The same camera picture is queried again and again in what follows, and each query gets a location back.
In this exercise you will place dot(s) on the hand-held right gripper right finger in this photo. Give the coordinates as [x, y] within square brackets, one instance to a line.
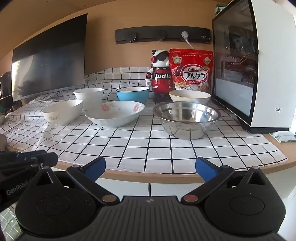
[204, 168]

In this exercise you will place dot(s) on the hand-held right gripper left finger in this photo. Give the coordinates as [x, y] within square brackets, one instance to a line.
[96, 168]

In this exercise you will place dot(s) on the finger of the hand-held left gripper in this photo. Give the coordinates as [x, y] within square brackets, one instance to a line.
[49, 160]
[23, 155]

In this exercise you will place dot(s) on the stainless steel bowl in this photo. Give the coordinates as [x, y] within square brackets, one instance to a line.
[185, 129]

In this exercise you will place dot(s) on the white floral bowl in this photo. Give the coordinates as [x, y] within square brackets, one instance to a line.
[113, 115]

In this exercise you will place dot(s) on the tall white bowl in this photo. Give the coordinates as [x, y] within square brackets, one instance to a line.
[89, 99]

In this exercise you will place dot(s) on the yellow-rimmed white bowl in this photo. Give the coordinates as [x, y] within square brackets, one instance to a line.
[189, 96]

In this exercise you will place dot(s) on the blue bowl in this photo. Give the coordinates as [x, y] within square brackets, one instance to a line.
[131, 96]

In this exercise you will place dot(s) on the white oval bowl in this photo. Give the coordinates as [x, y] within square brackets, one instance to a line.
[62, 115]

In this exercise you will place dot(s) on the dark chair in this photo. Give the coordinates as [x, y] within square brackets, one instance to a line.
[5, 88]

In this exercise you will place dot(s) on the white green tissue packet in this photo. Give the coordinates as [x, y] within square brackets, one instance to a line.
[284, 136]

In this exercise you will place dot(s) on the red cereal bag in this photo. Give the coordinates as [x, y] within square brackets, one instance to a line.
[192, 71]

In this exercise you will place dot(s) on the black computer monitor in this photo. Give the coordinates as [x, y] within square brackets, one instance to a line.
[50, 62]

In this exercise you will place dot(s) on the red black robot toy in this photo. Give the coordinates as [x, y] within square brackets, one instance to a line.
[161, 80]

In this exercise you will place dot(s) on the white computer case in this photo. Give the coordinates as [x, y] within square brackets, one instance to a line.
[272, 69]

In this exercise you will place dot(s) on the green patterned container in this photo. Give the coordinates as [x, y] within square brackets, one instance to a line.
[218, 9]

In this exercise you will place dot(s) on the black wall power strip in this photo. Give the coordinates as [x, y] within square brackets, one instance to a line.
[148, 34]

